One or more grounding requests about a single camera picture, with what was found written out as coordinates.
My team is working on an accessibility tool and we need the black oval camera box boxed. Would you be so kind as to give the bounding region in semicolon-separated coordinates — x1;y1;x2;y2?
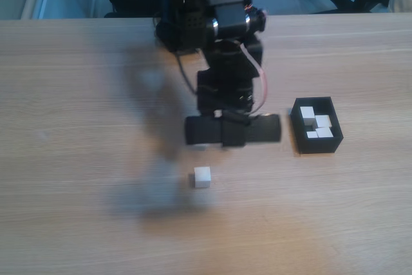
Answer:
184;112;281;147

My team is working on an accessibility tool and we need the white and red servo cable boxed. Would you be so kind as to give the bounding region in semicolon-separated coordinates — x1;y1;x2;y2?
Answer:
239;44;268;115

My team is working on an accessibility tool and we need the black camera cable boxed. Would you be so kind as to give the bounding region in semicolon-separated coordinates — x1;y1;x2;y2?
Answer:
174;52;200;96

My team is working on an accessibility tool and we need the black open box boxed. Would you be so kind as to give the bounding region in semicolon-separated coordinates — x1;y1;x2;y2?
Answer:
290;96;344;155

